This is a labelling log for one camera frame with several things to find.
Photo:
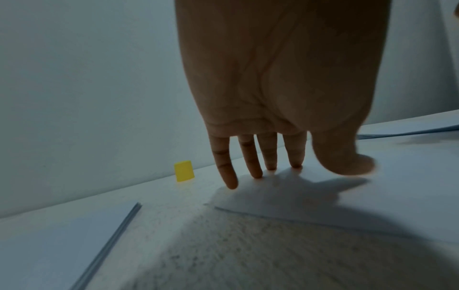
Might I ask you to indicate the glued white paper sheet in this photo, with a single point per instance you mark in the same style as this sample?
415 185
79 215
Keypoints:
387 198

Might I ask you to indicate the yellow glue cap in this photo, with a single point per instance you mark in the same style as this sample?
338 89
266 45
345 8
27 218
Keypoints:
184 171

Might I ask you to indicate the person's left hand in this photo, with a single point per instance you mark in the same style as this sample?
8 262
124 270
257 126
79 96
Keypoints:
287 73

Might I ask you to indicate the stack of white paper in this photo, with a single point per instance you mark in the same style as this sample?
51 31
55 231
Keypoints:
423 126
50 255

